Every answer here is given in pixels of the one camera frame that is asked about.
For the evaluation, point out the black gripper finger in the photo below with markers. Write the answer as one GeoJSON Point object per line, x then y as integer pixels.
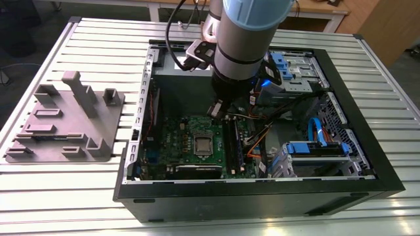
{"type": "Point", "coordinates": [216, 109]}

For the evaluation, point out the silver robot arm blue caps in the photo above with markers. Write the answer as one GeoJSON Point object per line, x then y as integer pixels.
{"type": "Point", "coordinates": [242, 44]}

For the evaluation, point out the CPU socket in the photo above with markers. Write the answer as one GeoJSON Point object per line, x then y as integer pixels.
{"type": "Point", "coordinates": [193, 155]}

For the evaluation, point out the grey power supply unit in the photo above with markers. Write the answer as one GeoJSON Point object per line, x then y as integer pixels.
{"type": "Point", "coordinates": [177, 93]}

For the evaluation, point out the black RAM slot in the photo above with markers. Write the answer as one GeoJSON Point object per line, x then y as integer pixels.
{"type": "Point", "coordinates": [232, 142]}
{"type": "Point", "coordinates": [228, 142]}

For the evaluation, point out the blue RAM stick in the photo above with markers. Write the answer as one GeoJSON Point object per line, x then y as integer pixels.
{"type": "Point", "coordinates": [238, 145]}

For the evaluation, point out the green motherboard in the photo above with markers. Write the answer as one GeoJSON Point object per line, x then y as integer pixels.
{"type": "Point", "coordinates": [173, 137]}

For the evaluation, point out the blue plastic bay clip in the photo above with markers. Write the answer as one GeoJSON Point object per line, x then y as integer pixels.
{"type": "Point", "coordinates": [285, 72]}

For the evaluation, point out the tall metal drive cage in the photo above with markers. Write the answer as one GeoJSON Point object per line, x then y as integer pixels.
{"type": "Point", "coordinates": [301, 86]}

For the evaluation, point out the black graphics card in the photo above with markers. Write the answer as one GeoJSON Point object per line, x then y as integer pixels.
{"type": "Point", "coordinates": [196, 170]}

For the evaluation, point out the blue board connector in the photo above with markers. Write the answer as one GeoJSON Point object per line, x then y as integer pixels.
{"type": "Point", "coordinates": [152, 156]}

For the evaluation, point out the hard disk in blue carrier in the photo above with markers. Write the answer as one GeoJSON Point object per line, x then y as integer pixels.
{"type": "Point", "coordinates": [296, 148]}

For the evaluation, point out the low metal disk bay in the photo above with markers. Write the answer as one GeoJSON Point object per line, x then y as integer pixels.
{"type": "Point", "coordinates": [317, 164]}

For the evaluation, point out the black PC case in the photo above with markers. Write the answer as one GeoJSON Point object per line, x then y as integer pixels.
{"type": "Point", "coordinates": [229, 204]}

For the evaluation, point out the grey parts rack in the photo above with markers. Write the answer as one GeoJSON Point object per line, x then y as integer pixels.
{"type": "Point", "coordinates": [74, 137]}

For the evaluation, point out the wooden cabinet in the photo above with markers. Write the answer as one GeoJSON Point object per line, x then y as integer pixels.
{"type": "Point", "coordinates": [386, 24]}

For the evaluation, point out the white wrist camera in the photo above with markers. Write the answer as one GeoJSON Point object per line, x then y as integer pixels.
{"type": "Point", "coordinates": [200, 52]}
{"type": "Point", "coordinates": [272, 86]}

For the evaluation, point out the wooden desk white frame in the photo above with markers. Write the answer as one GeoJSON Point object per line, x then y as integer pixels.
{"type": "Point", "coordinates": [321, 9]}

